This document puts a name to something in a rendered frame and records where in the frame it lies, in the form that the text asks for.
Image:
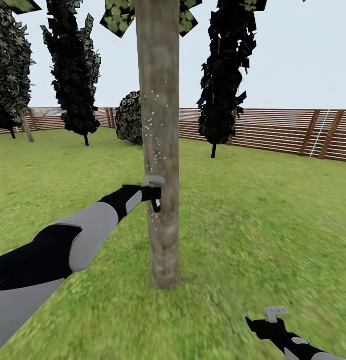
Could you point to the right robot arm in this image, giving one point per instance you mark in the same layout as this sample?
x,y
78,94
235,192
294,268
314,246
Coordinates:
x,y
294,347

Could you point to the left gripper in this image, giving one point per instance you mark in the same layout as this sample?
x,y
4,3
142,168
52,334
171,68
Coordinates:
x,y
153,192

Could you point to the pesticide atomizer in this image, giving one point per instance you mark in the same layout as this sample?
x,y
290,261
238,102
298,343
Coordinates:
x,y
156,205

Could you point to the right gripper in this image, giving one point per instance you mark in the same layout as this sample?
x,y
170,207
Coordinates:
x,y
265,329

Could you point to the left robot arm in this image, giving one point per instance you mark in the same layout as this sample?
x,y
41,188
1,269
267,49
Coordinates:
x,y
29,275

